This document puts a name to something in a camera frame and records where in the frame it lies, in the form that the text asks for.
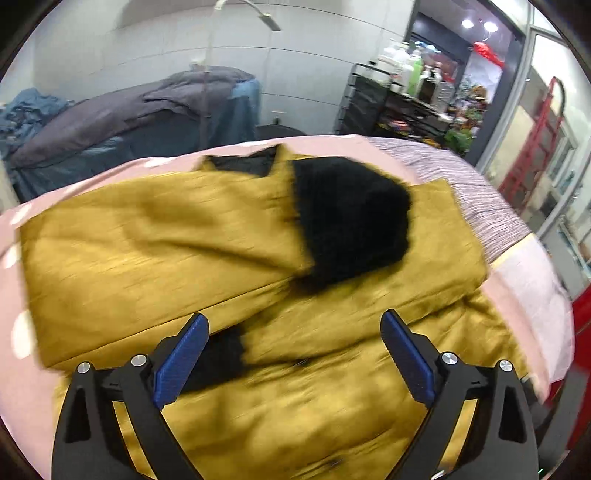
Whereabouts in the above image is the black trolley rack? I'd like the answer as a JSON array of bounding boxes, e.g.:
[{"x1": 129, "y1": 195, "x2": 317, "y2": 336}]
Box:
[{"x1": 336, "y1": 64, "x2": 455, "y2": 148}]

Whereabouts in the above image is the pink polka dot blanket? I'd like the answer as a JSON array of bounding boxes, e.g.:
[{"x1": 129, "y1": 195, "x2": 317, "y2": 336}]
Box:
[{"x1": 0, "y1": 134, "x2": 578, "y2": 480}]

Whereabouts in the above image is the red fish decoration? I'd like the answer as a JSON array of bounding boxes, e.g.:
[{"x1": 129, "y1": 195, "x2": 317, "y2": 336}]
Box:
[{"x1": 473, "y1": 41, "x2": 506, "y2": 70}]

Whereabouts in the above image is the green potted plant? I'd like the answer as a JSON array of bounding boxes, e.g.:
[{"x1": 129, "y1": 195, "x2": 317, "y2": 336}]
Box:
[{"x1": 444, "y1": 128, "x2": 475, "y2": 154}]

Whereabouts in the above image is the gold jacket with black fur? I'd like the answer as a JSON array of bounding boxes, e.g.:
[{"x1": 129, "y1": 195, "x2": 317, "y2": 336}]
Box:
[{"x1": 18, "y1": 144, "x2": 532, "y2": 480}]

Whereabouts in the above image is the black round stool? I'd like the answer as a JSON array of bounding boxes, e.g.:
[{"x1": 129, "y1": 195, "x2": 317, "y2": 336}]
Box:
[{"x1": 255, "y1": 117, "x2": 308, "y2": 139}]

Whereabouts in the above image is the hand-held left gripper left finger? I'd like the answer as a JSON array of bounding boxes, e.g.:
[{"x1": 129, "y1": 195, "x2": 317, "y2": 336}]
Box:
[{"x1": 52, "y1": 313, "x2": 209, "y2": 480}]

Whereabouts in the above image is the red hand truck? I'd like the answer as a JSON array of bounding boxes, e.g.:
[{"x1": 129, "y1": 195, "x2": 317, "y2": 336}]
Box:
[{"x1": 499, "y1": 76, "x2": 566, "y2": 213}]

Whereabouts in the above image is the white floor lamp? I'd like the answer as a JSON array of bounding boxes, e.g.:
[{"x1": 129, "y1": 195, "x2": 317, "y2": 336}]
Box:
[{"x1": 202, "y1": 0, "x2": 282, "y2": 130}]

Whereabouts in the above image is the cluster of toiletry bottles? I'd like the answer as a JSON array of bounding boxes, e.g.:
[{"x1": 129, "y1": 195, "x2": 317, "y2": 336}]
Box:
[{"x1": 376, "y1": 39, "x2": 458, "y2": 100}]

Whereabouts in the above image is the purple knit blanket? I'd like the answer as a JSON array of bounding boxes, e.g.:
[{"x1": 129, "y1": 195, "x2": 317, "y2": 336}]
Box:
[{"x1": 369, "y1": 137, "x2": 532, "y2": 264}]

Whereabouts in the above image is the blue crumpled cloth pile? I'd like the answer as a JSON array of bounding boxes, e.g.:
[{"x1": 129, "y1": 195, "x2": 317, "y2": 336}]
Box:
[{"x1": 0, "y1": 88, "x2": 75, "y2": 160}]

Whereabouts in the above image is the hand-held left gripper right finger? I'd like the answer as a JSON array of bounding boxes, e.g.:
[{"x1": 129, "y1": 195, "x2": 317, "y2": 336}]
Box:
[{"x1": 380, "y1": 309, "x2": 539, "y2": 480}]

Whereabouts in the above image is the dark grey blanket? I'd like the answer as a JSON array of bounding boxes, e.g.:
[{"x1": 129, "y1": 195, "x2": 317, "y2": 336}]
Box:
[{"x1": 9, "y1": 67, "x2": 254, "y2": 169}]

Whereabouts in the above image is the light pink sheet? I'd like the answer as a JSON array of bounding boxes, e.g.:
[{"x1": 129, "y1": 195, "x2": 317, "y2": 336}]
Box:
[{"x1": 489, "y1": 235, "x2": 575, "y2": 402}]

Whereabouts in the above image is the grey and blue bedding pile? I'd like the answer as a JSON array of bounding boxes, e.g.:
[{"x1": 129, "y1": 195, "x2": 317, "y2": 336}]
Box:
[{"x1": 9, "y1": 67, "x2": 262, "y2": 204}]

